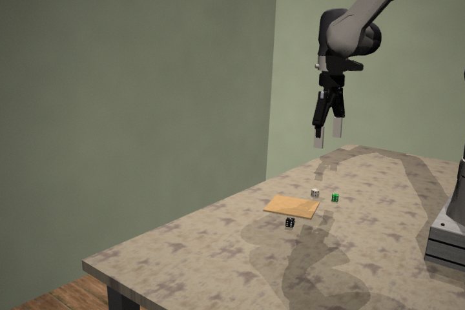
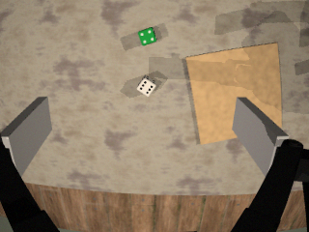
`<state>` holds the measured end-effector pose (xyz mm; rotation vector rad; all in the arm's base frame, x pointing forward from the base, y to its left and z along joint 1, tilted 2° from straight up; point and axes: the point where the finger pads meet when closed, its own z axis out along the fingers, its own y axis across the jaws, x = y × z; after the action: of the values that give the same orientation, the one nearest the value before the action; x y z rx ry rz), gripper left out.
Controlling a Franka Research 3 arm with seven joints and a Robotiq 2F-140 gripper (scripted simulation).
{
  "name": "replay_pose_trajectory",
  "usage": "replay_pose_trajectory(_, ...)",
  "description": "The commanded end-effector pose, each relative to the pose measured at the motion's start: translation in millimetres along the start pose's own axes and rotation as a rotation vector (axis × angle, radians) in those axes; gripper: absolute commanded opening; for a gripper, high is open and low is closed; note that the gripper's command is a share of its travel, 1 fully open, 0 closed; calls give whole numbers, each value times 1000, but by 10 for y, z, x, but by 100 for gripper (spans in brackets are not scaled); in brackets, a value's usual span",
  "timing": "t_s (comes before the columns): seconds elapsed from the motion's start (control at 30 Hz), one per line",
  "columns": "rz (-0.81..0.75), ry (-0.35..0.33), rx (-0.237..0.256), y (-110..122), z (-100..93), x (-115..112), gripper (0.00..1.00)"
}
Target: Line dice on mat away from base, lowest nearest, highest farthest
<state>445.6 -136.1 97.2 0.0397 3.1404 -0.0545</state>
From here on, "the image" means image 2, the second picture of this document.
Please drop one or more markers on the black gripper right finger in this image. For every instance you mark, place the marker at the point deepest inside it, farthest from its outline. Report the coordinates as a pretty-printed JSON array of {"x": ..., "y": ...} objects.
[{"x": 262, "y": 139}]

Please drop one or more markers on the white die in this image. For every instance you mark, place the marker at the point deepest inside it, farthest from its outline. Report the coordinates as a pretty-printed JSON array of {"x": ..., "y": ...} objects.
[{"x": 146, "y": 85}]

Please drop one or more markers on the green die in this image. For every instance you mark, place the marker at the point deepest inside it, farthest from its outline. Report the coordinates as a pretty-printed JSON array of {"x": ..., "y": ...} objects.
[{"x": 147, "y": 36}]

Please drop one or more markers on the tan mat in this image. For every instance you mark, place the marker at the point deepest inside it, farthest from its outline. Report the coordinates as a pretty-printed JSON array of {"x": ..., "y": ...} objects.
[{"x": 219, "y": 77}]

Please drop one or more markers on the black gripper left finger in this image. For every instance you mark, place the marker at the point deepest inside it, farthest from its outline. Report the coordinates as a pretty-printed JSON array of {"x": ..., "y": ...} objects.
[{"x": 20, "y": 140}]

